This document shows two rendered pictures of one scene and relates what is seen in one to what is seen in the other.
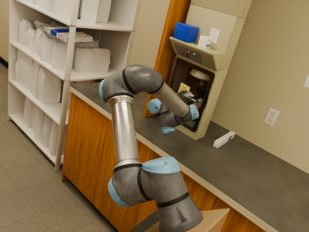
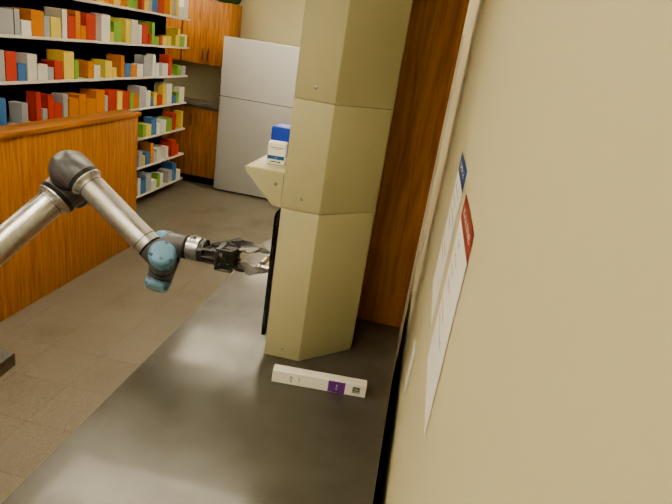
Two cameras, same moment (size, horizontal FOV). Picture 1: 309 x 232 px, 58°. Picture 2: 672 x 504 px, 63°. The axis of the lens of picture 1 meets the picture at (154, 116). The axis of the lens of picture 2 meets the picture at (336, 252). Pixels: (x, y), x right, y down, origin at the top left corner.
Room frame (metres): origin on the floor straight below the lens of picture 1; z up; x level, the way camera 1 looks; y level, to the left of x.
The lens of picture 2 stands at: (1.02, -1.65, 1.84)
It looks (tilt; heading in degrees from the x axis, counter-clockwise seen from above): 20 degrees down; 60
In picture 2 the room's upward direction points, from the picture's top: 9 degrees clockwise
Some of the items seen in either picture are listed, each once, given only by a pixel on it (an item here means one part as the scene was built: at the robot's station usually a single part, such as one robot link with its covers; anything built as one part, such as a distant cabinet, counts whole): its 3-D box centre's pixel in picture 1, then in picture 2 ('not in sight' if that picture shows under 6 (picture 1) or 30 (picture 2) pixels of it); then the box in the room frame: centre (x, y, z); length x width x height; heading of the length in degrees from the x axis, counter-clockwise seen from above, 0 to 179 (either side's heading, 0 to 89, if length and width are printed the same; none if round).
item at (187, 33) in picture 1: (185, 32); (290, 141); (1.72, -0.06, 1.56); 0.10 x 0.10 x 0.09; 52
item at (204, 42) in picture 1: (204, 42); (277, 152); (1.63, -0.17, 1.54); 0.05 x 0.05 x 0.06; 61
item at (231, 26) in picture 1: (203, 73); (330, 229); (1.81, -0.24, 1.33); 0.32 x 0.25 x 0.77; 52
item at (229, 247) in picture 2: (177, 102); (219, 254); (1.51, -0.11, 1.20); 0.12 x 0.09 x 0.08; 142
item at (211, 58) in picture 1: (193, 53); (278, 176); (1.66, -0.13, 1.46); 0.32 x 0.11 x 0.10; 52
